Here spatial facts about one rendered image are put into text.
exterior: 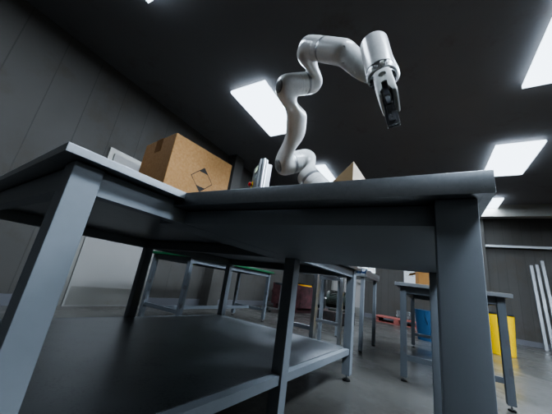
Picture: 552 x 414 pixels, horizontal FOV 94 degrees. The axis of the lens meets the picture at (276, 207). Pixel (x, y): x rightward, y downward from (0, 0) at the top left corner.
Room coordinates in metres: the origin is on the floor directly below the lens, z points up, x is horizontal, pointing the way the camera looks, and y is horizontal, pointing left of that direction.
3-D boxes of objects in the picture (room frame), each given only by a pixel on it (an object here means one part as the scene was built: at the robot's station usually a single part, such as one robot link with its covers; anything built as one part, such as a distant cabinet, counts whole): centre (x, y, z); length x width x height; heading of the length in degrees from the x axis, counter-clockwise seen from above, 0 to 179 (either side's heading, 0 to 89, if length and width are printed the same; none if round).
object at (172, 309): (3.92, 0.68, 0.40); 1.90 x 0.75 x 0.80; 149
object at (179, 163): (1.08, 0.42, 0.99); 0.30 x 0.24 x 0.27; 141
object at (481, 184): (0.97, -0.18, 0.81); 0.90 x 0.90 x 0.04; 59
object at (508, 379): (3.08, -2.06, 0.39); 2.20 x 0.80 x 0.78; 149
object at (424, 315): (5.11, -3.16, 0.28); 0.49 x 0.45 x 0.57; 54
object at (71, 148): (1.77, 0.43, 0.82); 2.10 x 1.50 x 0.02; 144
